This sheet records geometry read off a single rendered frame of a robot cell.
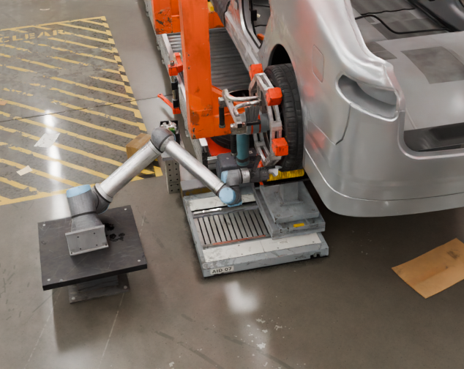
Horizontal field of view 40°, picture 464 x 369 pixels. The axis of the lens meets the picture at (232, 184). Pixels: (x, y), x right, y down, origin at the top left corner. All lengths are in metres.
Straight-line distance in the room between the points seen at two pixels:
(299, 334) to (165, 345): 0.77
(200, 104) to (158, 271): 1.14
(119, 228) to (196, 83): 1.06
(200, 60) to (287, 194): 1.04
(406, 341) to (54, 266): 2.06
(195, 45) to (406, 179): 1.69
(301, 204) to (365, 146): 1.36
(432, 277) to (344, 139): 1.44
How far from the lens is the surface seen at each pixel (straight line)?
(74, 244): 3.91
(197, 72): 4.22
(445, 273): 4.28
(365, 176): 3.14
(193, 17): 4.08
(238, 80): 5.79
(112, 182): 4.04
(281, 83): 3.75
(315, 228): 4.27
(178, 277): 4.13
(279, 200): 4.33
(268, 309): 3.91
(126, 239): 3.99
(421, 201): 3.35
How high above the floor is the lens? 2.84
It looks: 36 degrees down
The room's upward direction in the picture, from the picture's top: 2 degrees counter-clockwise
